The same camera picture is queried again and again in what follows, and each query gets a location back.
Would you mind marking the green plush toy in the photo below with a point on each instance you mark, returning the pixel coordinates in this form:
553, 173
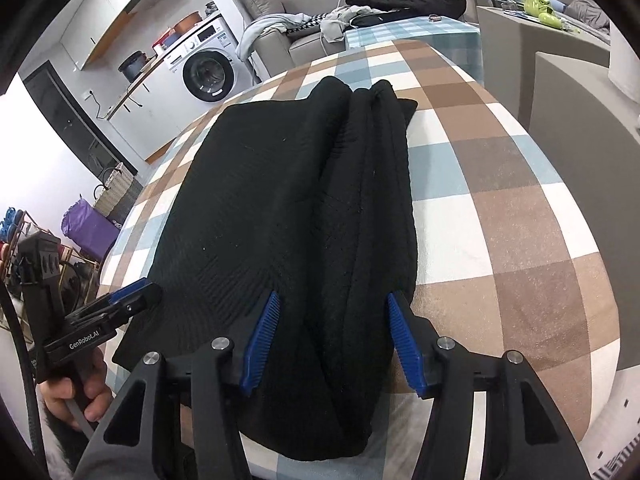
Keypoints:
537, 7

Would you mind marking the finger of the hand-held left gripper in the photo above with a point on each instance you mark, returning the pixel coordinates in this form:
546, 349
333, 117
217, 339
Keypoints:
131, 293
135, 310

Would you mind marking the dark door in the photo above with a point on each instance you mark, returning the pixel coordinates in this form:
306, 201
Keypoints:
70, 115

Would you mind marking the orange pot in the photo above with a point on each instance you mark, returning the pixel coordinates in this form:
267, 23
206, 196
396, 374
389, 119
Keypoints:
186, 22

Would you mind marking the teal checked tablecloth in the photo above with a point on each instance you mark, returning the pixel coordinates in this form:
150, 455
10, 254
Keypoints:
450, 35

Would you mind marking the white kitchen counter cabinet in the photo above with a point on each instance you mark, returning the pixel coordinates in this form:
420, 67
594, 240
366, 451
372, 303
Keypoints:
155, 110

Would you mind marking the person's left hand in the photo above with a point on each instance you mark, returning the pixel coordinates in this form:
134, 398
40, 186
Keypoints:
95, 395

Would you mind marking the light blue garment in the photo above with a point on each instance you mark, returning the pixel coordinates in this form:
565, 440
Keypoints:
265, 27

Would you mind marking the grey cushion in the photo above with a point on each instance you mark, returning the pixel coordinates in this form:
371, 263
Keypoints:
262, 2

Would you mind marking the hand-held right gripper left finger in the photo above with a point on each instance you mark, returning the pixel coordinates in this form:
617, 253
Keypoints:
260, 345

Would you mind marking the houndstooth cushion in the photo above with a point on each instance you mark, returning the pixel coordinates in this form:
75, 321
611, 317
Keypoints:
305, 24

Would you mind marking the woven laundry basket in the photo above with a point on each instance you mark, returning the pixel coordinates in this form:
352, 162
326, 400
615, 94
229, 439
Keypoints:
117, 192

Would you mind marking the purple plastic bag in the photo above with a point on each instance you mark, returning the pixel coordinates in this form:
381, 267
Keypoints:
90, 230

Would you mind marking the beige cabinet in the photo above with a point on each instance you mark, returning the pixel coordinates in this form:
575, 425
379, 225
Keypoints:
510, 45
575, 95

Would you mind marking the brown blue checked tablecloth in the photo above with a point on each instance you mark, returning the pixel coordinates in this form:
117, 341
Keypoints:
500, 210

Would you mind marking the white wall cabinets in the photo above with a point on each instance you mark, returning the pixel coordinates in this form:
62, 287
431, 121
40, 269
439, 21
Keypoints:
110, 15

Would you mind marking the grey sofa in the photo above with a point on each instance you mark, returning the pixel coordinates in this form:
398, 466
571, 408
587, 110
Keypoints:
300, 55

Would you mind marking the white garment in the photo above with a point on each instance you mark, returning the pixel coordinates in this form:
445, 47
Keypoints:
340, 22

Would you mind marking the white washing machine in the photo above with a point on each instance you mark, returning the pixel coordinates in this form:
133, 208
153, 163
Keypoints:
210, 65

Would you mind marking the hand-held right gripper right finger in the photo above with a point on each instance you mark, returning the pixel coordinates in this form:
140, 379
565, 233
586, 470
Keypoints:
405, 345

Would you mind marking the black pouch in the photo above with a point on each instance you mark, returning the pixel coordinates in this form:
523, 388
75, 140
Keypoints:
375, 19

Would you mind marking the black knit sweater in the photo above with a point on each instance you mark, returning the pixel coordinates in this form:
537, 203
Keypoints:
280, 210

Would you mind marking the wooden shoe rack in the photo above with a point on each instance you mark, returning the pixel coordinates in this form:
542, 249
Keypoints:
75, 260

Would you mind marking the red container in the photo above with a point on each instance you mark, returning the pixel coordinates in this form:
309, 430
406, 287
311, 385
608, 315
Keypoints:
163, 41

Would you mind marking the dark cooking pot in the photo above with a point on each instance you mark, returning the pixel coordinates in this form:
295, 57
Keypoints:
132, 66

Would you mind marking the white paper roll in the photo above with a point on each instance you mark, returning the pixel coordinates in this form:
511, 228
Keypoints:
625, 55

